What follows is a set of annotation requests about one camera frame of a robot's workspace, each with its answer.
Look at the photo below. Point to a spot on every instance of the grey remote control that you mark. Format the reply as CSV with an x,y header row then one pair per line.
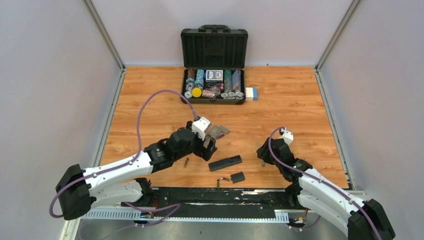
x,y
212,133

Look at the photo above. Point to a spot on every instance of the green poker chip stack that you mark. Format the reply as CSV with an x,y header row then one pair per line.
x,y
227,81

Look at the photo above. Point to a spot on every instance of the black poker chip case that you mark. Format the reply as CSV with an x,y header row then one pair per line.
x,y
214,47

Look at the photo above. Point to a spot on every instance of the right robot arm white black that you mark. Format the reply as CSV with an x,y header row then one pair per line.
x,y
357,218

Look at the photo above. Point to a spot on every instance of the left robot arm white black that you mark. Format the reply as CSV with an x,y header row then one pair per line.
x,y
80,190

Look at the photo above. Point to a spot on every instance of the yellow poker chip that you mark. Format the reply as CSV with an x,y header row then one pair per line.
x,y
197,92

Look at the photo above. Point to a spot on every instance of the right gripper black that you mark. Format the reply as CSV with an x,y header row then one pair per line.
x,y
263,152

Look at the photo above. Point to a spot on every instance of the white blue card box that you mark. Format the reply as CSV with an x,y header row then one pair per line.
x,y
251,94

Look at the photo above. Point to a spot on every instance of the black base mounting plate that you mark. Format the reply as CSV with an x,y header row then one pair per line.
x,y
220,203

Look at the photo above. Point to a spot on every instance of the black battery cover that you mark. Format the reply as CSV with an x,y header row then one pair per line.
x,y
237,177

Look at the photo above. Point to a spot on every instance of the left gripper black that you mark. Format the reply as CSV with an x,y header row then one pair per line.
x,y
203,152

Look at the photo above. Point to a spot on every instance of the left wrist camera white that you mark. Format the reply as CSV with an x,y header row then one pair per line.
x,y
200,127

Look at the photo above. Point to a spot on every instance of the teal poker chip stack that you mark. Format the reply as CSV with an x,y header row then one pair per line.
x,y
199,78

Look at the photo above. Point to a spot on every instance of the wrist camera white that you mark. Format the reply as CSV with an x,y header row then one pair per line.
x,y
200,127
286,135

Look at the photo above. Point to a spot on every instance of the blue playing card deck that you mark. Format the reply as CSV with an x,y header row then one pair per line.
x,y
214,75

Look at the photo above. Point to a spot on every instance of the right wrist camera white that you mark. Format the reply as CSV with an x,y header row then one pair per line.
x,y
286,135

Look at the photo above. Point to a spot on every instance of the grey battery cover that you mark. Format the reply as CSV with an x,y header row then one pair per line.
x,y
224,129

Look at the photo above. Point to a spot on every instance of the black remote control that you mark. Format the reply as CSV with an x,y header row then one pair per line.
x,y
225,163

